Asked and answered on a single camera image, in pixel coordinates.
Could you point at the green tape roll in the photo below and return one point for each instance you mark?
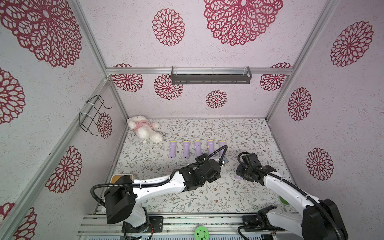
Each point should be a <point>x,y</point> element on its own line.
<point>201,233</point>
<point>283,201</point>

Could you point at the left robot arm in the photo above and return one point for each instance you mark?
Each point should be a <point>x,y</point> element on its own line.
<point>121,199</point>

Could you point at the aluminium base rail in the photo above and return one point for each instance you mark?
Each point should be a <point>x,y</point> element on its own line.
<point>174,224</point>

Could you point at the white plush teddy bear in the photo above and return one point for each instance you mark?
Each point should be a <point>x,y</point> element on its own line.
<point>145,129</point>

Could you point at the green tape roll front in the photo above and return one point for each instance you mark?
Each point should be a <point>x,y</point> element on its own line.
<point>201,233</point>

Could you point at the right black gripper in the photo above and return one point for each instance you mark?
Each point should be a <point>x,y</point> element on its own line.
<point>243,173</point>

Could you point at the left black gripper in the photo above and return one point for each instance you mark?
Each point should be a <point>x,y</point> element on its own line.
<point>201,160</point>

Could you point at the black wire wall rack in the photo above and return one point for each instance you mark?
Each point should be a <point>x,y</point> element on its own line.
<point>89,117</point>

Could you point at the purple flashlight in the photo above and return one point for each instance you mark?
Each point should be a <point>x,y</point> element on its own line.
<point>221,144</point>
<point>186,149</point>
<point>211,146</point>
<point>198,149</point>
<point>173,145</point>

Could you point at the black wall shelf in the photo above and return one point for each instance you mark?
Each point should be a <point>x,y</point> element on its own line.
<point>212,78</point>

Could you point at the green tape roll right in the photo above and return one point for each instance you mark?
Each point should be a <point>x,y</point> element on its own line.
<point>283,201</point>

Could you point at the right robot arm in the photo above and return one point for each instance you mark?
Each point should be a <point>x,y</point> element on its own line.
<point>313,219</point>

